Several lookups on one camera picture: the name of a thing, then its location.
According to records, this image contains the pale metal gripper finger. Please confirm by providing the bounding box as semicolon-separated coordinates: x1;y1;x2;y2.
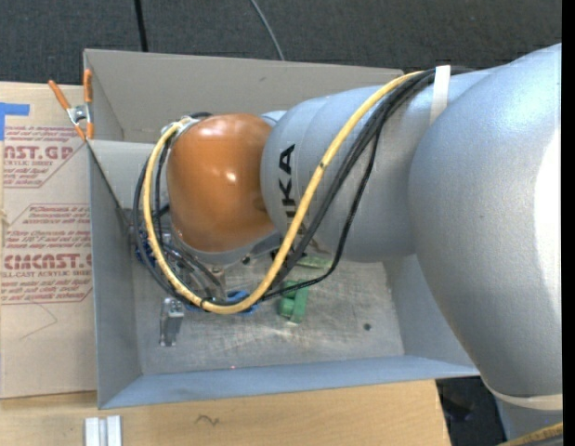
158;296;185;348

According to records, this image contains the grey metal bin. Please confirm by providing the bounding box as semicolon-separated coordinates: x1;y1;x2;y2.
82;47;481;411

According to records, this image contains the brown cardboard board red print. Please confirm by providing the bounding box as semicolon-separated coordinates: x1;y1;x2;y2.
0;80;98;401

